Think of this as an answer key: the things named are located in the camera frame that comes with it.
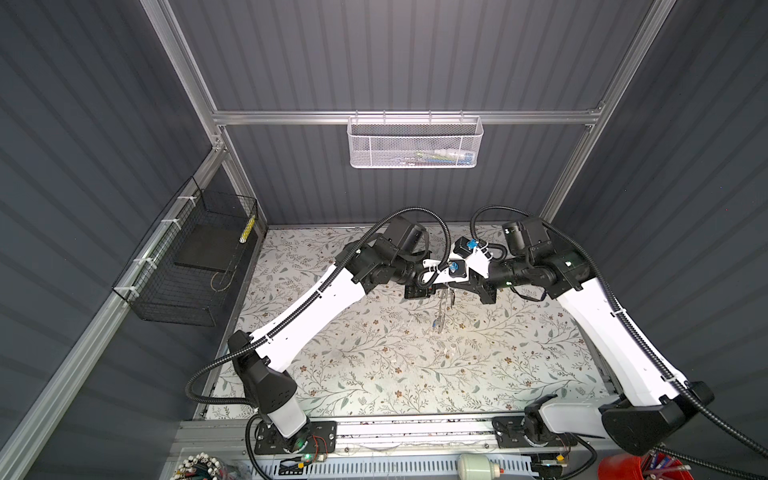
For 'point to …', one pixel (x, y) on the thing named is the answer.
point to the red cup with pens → (652, 465)
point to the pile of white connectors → (188, 465)
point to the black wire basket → (182, 274)
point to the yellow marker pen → (247, 229)
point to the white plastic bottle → (477, 467)
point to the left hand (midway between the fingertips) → (444, 276)
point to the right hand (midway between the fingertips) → (455, 282)
